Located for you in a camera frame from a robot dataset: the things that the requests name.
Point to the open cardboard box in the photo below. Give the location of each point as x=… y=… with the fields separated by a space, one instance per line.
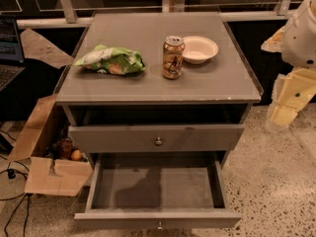
x=50 y=176

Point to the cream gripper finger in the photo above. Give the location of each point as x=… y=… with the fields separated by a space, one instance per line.
x=273 y=43
x=291 y=93

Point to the green rice chip bag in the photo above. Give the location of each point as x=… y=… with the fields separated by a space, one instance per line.
x=112 y=60

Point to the metal railing frame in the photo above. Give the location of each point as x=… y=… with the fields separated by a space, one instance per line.
x=79 y=13

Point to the dark brown jar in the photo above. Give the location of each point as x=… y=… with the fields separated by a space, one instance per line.
x=64 y=147

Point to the grey drawer cabinet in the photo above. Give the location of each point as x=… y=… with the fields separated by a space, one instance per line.
x=220 y=91

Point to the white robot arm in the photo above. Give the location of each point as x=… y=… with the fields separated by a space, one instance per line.
x=296 y=42

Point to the grey top drawer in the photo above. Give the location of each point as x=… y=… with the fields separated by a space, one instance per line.
x=156 y=138

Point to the grey open middle drawer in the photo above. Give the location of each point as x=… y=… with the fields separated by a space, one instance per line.
x=157 y=191

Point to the white paper bowl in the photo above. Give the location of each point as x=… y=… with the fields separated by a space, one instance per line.
x=199 y=49

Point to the black laptop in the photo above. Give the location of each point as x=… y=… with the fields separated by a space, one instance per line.
x=12 y=60

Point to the orange fruit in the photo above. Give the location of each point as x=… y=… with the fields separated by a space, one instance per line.
x=76 y=155

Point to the brown drink can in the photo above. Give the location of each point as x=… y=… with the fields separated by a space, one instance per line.
x=173 y=49

